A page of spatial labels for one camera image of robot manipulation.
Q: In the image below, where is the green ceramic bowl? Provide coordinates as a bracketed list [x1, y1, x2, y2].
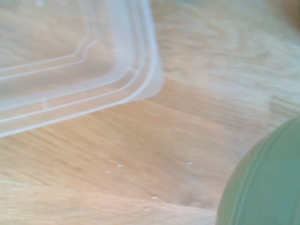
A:
[215, 116, 300, 225]

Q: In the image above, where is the clear plastic container lid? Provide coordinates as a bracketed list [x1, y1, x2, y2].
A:
[0, 0, 165, 138]

